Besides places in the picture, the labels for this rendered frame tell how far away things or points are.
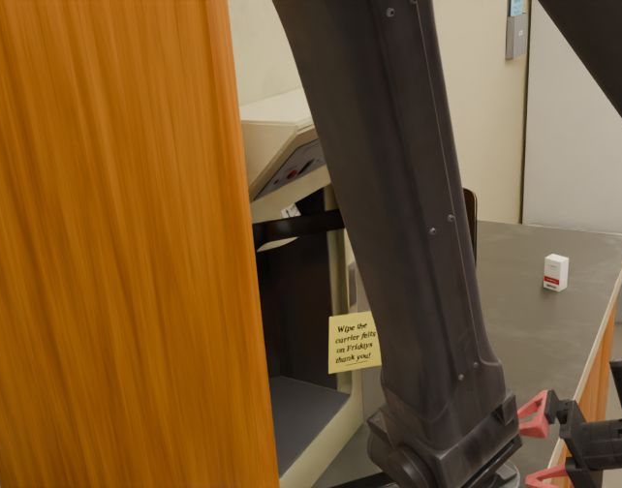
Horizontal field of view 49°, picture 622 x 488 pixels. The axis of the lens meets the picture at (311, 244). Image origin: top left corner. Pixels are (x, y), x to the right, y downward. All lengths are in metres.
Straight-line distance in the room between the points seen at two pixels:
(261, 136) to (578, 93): 3.15
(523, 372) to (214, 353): 0.76
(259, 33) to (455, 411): 0.51
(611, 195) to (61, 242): 3.31
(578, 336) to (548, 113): 2.43
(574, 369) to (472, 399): 0.94
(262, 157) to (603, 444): 0.53
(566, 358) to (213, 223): 0.90
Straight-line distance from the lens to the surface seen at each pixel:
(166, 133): 0.63
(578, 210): 3.88
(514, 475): 0.53
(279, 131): 0.65
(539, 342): 1.43
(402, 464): 0.46
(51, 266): 0.81
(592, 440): 0.91
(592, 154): 3.79
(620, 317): 3.61
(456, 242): 0.34
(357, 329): 0.83
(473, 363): 0.40
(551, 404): 0.92
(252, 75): 0.78
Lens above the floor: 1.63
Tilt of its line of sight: 21 degrees down
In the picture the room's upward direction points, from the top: 4 degrees counter-clockwise
